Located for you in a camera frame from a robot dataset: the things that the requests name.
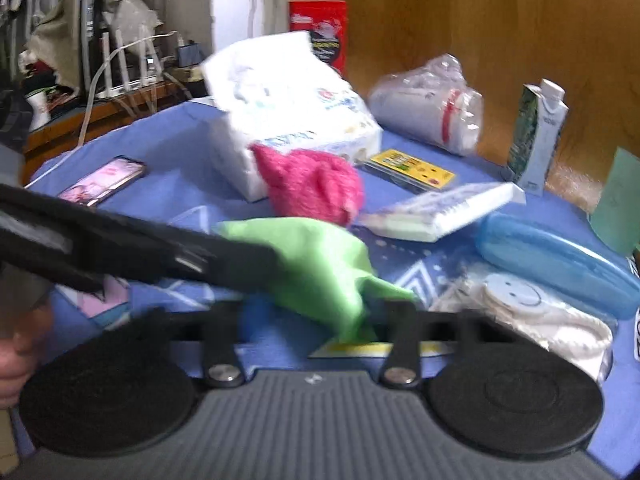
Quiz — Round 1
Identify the grey cloth cover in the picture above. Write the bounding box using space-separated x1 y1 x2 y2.
25 0 163 96

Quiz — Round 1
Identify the wooden board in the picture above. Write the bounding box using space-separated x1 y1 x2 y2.
295 0 640 211

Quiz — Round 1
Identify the white router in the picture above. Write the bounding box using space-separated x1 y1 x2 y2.
95 30 166 101

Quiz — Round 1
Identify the blue glasses case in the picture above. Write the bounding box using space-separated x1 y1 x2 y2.
475 212 640 318

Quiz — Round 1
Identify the person's left hand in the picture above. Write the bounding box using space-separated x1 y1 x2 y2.
0 305 53 411

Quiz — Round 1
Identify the yellow card packet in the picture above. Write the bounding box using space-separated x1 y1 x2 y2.
361 148 457 193

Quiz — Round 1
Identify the smartphone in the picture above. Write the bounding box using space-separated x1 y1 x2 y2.
56 156 147 207

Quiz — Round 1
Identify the bag of paper cups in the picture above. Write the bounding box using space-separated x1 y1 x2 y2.
367 54 485 157

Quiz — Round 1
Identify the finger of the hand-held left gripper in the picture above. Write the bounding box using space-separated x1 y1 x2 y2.
200 236 282 294

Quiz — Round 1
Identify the teal bottle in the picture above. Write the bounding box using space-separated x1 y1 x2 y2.
590 147 640 256

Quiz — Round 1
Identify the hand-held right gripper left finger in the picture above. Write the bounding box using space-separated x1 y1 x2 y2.
132 300 248 388

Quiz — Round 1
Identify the small white vase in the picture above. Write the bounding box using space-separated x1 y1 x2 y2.
27 89 53 131

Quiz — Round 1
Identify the drink carton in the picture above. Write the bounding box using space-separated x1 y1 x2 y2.
501 78 570 196

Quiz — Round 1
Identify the large white tissue pack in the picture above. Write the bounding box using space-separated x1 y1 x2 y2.
200 30 383 198

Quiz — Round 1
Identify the pink knit hat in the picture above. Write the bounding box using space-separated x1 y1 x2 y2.
249 142 366 226

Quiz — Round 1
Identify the red box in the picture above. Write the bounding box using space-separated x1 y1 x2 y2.
288 0 348 78

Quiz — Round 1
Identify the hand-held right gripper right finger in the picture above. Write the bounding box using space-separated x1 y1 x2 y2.
377 300 482 388

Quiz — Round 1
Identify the white smiley cable bundle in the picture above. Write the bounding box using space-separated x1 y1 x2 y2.
432 270 613 381

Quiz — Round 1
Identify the green cloth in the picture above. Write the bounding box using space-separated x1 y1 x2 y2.
212 217 418 343

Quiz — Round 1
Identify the wooden side desk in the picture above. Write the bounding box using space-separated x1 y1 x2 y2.
22 80 201 171

